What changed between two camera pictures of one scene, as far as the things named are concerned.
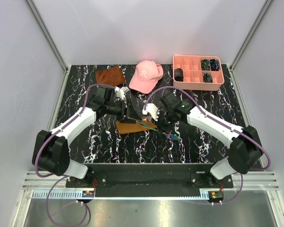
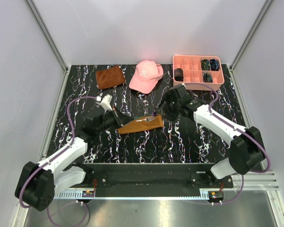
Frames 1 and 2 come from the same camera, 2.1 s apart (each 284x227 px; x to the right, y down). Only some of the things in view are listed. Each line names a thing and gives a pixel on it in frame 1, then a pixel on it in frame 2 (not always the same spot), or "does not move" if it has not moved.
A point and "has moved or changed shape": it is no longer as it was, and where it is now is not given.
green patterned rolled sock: (205, 65) does not move
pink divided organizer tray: (197, 73) does not move
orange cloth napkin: (146, 123) does not move
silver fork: (149, 118) does not move
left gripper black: (132, 115) -> (119, 117)
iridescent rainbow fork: (172, 136) has moved or changed shape
